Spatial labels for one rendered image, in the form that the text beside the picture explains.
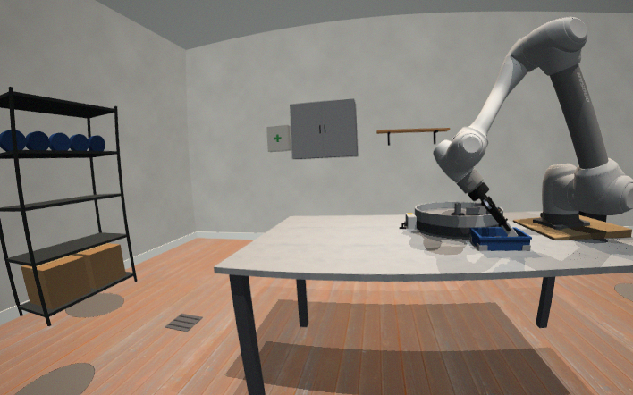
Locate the blue crate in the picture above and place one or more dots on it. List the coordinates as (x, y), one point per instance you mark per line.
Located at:
(484, 239)

